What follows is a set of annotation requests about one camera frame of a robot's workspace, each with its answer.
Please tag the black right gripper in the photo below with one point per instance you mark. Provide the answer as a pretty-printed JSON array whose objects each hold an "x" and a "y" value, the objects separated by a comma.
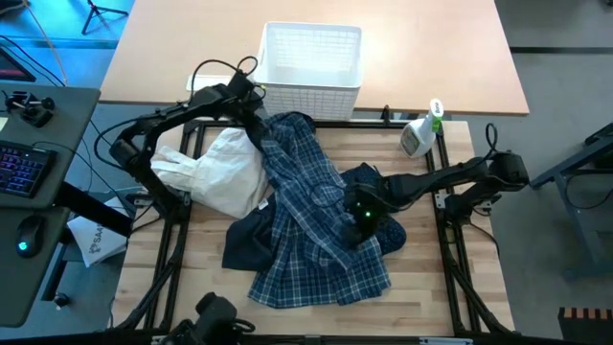
[{"x": 366, "y": 206}]

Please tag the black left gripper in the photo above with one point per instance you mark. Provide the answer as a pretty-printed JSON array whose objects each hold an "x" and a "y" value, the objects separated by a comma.
[{"x": 254, "y": 115}]

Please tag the navy dotted garment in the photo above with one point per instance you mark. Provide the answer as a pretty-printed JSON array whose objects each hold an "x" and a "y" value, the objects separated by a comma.
[{"x": 392, "y": 235}]

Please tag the blue plaid shirt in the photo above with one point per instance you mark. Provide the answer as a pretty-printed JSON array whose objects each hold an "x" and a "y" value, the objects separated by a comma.
[{"x": 306, "y": 191}]

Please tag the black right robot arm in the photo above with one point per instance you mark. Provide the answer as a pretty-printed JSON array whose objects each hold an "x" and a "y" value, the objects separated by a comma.
[{"x": 445, "y": 175}]

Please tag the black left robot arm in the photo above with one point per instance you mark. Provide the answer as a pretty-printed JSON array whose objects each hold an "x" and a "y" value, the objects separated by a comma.
[{"x": 163, "y": 115}]

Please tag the white plastic laundry basket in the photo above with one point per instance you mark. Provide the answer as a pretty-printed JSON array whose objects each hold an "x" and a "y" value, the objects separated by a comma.
[{"x": 311, "y": 62}]

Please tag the cream white garment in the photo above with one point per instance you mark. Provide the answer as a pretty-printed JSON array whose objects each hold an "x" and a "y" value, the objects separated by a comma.
[{"x": 220, "y": 177}]

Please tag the white spray bottle green trigger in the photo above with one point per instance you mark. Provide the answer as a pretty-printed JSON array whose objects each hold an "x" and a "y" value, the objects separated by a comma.
[{"x": 419, "y": 139}]

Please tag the black desk support bar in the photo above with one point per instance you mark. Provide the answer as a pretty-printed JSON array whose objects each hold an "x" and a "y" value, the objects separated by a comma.
[{"x": 91, "y": 211}]

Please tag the tan wooden desk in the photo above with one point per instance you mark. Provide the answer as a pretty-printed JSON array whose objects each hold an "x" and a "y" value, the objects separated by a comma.
[{"x": 431, "y": 57}]

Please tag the black tripod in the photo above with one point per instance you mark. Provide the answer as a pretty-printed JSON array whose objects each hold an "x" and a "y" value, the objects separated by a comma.
[{"x": 98, "y": 12}]

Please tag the dark grey metal stand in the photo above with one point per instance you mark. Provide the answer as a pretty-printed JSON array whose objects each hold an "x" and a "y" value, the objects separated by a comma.
[{"x": 574, "y": 163}]

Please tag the black desk clamp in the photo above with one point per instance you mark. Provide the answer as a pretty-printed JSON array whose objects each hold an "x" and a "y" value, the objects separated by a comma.
[{"x": 29, "y": 108}]

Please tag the black box orange stripes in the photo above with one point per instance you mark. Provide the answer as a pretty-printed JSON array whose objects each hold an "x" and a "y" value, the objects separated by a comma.
[{"x": 586, "y": 321}]

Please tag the backlit black keyboard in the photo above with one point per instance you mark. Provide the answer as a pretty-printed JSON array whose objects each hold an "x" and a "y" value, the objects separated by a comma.
[{"x": 21, "y": 167}]

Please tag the black computer mouse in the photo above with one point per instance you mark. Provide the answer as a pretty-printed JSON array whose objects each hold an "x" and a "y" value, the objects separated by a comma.
[{"x": 29, "y": 237}]

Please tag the small black knob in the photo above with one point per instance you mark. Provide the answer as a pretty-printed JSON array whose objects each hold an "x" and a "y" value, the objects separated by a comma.
[{"x": 61, "y": 300}]

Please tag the dark tablet red edge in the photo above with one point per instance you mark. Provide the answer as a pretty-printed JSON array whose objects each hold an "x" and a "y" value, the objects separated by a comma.
[{"x": 12, "y": 69}]

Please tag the dark grey desk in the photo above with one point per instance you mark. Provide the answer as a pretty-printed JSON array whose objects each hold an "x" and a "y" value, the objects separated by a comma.
[{"x": 29, "y": 287}]

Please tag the black metal table frame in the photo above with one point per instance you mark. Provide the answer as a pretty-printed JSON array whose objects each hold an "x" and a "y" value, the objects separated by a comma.
[{"x": 373, "y": 123}]

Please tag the silver metal bracket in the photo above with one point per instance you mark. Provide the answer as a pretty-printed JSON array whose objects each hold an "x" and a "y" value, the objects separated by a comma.
[{"x": 445, "y": 341}]

